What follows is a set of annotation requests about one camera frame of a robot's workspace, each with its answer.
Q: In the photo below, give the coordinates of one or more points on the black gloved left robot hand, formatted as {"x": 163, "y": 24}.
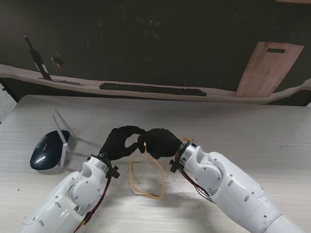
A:
{"x": 114, "y": 145}

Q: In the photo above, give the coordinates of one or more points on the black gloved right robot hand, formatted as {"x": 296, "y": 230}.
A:
{"x": 160, "y": 143}

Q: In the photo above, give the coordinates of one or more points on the dark router with white antennas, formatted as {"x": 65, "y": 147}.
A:
{"x": 46, "y": 153}

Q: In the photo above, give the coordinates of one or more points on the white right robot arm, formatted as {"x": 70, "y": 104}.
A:
{"x": 238, "y": 191}

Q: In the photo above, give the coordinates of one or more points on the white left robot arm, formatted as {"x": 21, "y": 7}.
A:
{"x": 60, "y": 201}

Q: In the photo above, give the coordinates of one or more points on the flat grey metal strip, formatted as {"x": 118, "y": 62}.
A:
{"x": 63, "y": 82}

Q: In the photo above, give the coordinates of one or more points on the small dark red object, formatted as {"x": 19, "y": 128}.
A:
{"x": 58, "y": 62}

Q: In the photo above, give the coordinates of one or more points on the black stick tool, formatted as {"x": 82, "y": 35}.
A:
{"x": 37, "y": 58}

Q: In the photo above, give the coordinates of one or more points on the light wooden board with slot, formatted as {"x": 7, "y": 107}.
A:
{"x": 269, "y": 70}

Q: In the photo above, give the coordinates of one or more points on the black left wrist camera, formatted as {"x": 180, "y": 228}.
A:
{"x": 114, "y": 172}

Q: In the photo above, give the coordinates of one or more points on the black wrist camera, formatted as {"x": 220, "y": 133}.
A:
{"x": 174, "y": 167}
{"x": 114, "y": 172}

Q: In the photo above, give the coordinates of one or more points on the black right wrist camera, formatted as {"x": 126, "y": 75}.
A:
{"x": 174, "y": 167}

